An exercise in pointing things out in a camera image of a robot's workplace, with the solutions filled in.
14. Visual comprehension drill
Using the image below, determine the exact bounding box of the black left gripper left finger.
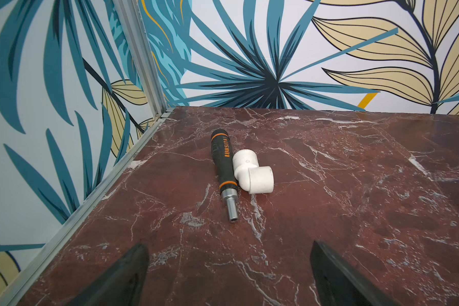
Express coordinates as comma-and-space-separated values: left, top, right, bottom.
68, 244, 150, 305

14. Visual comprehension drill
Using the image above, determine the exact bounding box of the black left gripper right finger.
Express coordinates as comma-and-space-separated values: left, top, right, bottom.
310, 240, 398, 306

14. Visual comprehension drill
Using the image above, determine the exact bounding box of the white pipe elbow fitting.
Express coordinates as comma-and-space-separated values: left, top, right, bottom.
233, 149, 274, 195

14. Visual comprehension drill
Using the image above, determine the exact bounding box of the black orange screwdriver handle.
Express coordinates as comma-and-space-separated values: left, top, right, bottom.
211, 129, 238, 222

